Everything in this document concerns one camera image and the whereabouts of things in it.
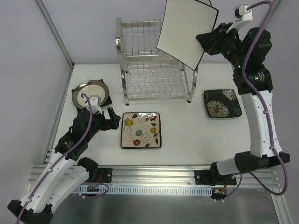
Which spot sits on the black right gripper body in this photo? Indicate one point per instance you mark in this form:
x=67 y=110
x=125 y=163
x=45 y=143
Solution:
x=210 y=43

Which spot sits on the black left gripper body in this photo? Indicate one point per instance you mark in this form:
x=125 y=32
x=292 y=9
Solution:
x=105 y=122

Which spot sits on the white square plate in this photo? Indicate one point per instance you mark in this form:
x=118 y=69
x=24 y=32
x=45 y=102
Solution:
x=206 y=2
x=183 y=21

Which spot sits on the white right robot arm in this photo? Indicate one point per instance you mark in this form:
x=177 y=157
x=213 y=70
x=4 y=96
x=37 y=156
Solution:
x=254 y=85

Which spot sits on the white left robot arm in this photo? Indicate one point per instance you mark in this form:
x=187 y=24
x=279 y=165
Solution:
x=66 y=169

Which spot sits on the stainless steel dish rack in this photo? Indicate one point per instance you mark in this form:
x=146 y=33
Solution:
x=147 y=72

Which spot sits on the upper colourful flower plate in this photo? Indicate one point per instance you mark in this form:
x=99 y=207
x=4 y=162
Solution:
x=141 y=130

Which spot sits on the round silver-rimmed plate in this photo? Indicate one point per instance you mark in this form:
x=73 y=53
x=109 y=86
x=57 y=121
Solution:
x=90 y=92

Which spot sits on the dark floral square plate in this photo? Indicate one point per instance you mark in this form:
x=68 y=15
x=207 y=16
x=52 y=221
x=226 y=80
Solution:
x=222 y=103

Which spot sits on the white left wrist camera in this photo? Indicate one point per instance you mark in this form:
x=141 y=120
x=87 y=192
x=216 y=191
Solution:
x=94 y=105

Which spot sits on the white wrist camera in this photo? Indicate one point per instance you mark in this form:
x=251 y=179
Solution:
x=243 y=16
x=94 y=105

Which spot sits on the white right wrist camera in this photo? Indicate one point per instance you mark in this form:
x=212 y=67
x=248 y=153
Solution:
x=243 y=16

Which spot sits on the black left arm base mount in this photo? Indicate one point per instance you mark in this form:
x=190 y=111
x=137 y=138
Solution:
x=100 y=175

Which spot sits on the aluminium rail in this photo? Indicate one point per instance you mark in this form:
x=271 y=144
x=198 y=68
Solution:
x=172 y=176

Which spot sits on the white slotted cable duct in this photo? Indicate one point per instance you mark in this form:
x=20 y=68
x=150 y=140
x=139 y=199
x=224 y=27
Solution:
x=143 y=190

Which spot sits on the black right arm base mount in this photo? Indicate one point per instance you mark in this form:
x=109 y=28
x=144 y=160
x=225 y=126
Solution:
x=212 y=177

